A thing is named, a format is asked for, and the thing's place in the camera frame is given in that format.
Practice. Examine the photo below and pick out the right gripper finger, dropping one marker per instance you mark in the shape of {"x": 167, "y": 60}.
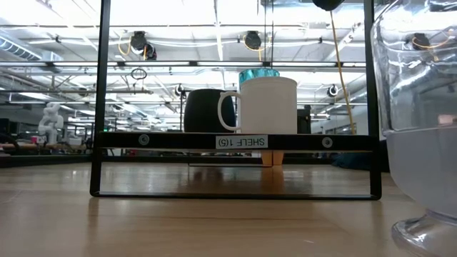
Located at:
{"x": 327, "y": 3}

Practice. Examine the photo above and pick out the teal plastic tumbler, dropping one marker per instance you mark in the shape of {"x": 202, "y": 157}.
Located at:
{"x": 258, "y": 73}

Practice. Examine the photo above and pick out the white ceramic mug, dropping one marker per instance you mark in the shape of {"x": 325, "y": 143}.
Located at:
{"x": 267, "y": 107}

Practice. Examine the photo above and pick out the black mug yellow inside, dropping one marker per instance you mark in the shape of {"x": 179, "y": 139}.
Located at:
{"x": 203, "y": 110}

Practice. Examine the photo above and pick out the clear glass goblet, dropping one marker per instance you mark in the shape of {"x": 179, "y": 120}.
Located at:
{"x": 421, "y": 167}

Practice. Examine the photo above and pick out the white robot figure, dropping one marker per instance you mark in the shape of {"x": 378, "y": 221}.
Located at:
{"x": 51, "y": 123}

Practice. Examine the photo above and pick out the black frame clear-top shelf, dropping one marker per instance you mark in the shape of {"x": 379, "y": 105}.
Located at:
{"x": 178, "y": 142}

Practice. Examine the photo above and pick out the black metal table frame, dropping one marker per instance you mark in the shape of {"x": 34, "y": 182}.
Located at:
{"x": 53, "y": 160}

